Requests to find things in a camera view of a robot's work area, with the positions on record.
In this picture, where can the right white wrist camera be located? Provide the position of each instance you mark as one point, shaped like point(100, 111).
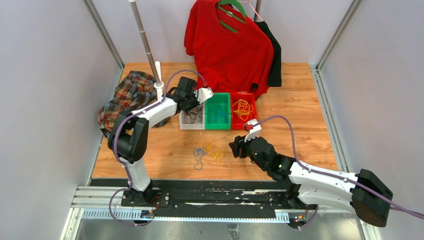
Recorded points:
point(253, 129)

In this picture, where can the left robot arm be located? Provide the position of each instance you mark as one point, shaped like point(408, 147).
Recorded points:
point(129, 137)

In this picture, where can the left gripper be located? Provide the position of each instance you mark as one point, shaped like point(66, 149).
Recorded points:
point(196, 103)

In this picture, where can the right metal rack pole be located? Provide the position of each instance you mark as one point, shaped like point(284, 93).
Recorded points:
point(257, 17)

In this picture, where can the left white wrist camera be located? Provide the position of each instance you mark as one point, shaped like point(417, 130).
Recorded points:
point(202, 94)

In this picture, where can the plaid flannel shirt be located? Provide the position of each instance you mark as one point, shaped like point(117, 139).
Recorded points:
point(134, 92)

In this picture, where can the red t-shirt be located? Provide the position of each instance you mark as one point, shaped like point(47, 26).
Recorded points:
point(229, 62)

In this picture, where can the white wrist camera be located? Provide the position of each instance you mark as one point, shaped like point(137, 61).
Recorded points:
point(253, 129)
point(202, 94)

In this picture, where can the green plastic bin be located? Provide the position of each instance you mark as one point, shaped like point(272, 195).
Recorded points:
point(217, 112)

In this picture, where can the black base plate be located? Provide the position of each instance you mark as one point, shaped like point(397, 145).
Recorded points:
point(217, 199)

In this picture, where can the metal rack pole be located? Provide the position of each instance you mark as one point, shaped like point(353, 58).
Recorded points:
point(257, 17)
point(142, 34)

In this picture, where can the pink clothes hanger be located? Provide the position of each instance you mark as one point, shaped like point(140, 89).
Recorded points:
point(251, 4)

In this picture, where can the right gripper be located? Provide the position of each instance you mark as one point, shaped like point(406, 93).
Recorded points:
point(239, 145)

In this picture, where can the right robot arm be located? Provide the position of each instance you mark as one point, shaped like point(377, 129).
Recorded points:
point(360, 193)

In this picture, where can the green clothes hanger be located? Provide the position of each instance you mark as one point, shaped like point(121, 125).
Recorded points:
point(231, 15)

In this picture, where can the red plastic bin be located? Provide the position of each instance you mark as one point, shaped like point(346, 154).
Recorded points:
point(243, 109)

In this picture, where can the black garment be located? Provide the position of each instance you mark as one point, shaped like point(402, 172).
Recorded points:
point(274, 76)

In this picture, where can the white plastic bin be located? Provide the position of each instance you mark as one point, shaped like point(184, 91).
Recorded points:
point(192, 120)

